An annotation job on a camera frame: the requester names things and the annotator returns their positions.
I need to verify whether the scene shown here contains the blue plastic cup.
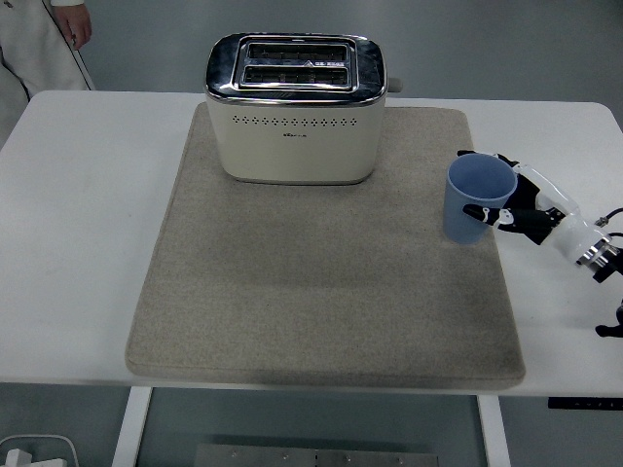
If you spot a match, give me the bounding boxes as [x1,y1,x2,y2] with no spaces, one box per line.
[441,154,519,245]

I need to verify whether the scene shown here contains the person's hand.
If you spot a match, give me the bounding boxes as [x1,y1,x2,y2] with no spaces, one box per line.
[52,0,93,51]

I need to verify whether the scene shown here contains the beige grey fabric mat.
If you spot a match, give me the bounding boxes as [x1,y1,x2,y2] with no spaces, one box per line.
[125,102,528,390]

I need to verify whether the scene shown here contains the person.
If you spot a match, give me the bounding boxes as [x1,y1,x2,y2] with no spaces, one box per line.
[0,0,95,147]

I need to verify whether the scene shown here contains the white table leg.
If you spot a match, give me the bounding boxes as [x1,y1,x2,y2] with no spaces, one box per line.
[111,387,154,467]
[476,396,512,467]

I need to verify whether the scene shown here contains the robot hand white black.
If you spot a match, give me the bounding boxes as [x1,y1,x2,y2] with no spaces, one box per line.
[456,149,609,263]

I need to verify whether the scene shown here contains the black table control panel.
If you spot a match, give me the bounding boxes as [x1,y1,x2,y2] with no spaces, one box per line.
[548,397,623,411]

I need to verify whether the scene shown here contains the grey metal plate with screws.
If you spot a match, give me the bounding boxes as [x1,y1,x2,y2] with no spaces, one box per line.
[194,443,442,467]

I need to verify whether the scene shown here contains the cream toaster with chrome top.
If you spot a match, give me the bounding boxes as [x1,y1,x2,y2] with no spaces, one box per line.
[202,32,406,186]

